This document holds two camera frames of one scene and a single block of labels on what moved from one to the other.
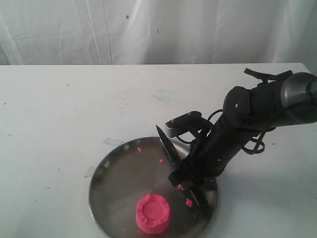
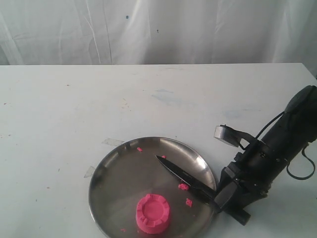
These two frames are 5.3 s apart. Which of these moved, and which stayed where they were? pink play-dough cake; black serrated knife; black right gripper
Moved: black serrated knife; black right gripper
Stayed: pink play-dough cake
